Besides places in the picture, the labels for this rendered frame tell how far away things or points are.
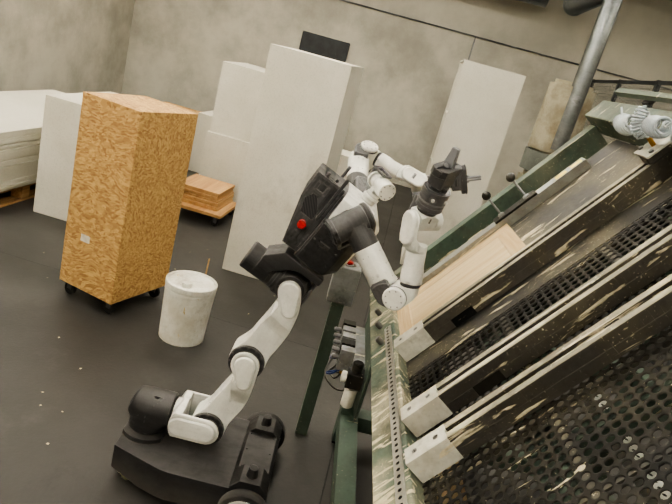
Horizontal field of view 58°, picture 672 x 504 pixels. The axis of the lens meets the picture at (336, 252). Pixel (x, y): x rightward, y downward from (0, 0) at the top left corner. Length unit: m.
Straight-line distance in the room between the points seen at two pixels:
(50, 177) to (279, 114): 1.94
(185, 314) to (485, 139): 3.49
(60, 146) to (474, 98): 3.60
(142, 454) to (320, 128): 2.71
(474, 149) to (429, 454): 4.63
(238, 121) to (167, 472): 4.47
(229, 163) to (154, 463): 4.35
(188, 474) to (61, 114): 3.36
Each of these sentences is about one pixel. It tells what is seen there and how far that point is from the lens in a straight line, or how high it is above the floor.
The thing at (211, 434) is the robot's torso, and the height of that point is 0.29.
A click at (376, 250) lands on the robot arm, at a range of 1.95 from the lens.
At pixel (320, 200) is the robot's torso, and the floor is 1.33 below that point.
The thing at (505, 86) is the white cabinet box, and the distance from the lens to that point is 5.93.
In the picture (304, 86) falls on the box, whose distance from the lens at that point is 4.47.
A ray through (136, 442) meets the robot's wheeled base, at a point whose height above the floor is 0.17.
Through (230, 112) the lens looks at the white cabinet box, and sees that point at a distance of 6.43.
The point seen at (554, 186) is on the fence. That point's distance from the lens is 2.54.
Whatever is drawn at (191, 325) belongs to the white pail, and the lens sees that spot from 3.60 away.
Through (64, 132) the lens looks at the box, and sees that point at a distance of 5.19.
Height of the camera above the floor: 1.81
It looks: 18 degrees down
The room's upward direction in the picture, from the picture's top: 16 degrees clockwise
